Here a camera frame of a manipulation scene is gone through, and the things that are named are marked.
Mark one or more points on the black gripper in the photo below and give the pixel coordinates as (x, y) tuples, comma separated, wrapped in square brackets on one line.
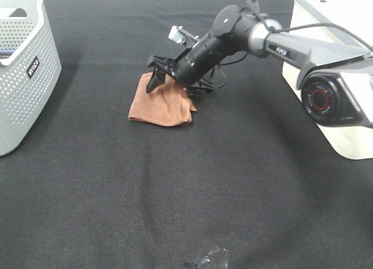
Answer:
[(190, 66)]

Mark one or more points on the brown towel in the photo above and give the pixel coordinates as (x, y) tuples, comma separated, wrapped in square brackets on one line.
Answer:
[(168, 105)]

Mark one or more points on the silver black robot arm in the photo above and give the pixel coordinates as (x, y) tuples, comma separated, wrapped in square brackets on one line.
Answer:
[(334, 80)]

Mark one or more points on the black table cloth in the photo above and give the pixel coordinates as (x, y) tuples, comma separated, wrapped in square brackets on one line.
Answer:
[(88, 188)]

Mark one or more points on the grey perforated plastic basket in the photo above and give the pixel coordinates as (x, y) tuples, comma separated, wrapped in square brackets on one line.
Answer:
[(30, 68)]

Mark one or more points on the clear tape piece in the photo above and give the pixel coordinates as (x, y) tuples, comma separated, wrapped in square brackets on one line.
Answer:
[(215, 259)]

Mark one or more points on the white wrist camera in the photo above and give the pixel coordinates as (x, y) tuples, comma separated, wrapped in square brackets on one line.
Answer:
[(181, 36)]

